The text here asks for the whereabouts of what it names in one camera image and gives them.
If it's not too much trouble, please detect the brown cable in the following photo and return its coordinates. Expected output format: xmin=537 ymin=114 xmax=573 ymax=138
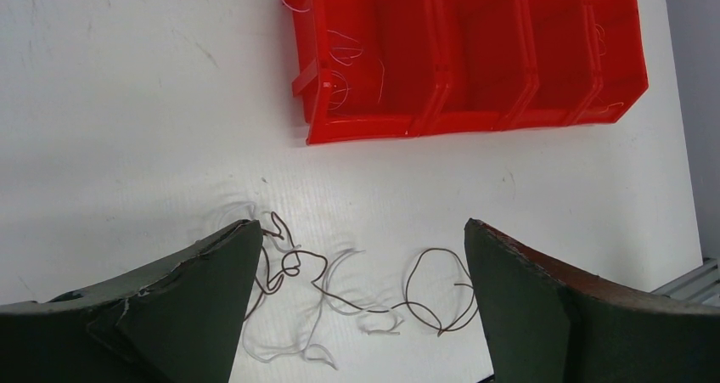
xmin=241 ymin=211 xmax=479 ymax=338

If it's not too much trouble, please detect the red bin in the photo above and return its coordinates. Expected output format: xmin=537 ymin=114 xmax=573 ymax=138
xmin=281 ymin=0 xmax=446 ymax=145
xmin=577 ymin=0 xmax=649 ymax=125
xmin=509 ymin=0 xmax=602 ymax=129
xmin=426 ymin=0 xmax=539 ymax=134

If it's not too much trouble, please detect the red bin far right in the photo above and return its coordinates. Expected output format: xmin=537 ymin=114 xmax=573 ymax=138
xmin=577 ymin=0 xmax=649 ymax=125

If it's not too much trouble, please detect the red bin far left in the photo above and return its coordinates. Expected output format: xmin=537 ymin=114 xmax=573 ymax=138
xmin=281 ymin=0 xmax=446 ymax=145

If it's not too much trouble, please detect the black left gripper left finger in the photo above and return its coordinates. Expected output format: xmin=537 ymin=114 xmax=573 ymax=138
xmin=1 ymin=220 xmax=263 ymax=382

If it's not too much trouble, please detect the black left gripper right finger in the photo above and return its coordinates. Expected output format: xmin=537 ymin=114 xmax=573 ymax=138
xmin=464 ymin=219 xmax=719 ymax=382

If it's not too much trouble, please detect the orange cable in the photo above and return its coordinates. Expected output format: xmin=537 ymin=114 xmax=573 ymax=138
xmin=593 ymin=23 xmax=626 ymax=115

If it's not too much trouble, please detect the white cable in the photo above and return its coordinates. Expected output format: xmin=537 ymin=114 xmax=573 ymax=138
xmin=208 ymin=200 xmax=406 ymax=371

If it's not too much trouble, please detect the aluminium frame rail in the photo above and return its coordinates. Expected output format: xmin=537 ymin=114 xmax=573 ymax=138
xmin=652 ymin=258 xmax=719 ymax=307

